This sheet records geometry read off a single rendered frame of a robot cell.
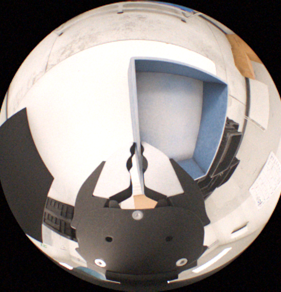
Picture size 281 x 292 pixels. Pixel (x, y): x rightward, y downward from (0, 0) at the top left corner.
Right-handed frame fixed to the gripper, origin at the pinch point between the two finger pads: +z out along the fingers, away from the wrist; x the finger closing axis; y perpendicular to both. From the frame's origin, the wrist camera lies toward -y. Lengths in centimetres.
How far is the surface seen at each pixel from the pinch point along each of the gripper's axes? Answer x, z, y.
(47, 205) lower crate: -57, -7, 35
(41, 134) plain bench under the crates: -26.3, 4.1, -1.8
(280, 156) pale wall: 265, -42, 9
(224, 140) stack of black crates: 56, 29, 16
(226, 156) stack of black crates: 83, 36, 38
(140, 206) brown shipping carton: -0.4, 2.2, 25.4
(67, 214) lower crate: -40, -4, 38
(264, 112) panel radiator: 241, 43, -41
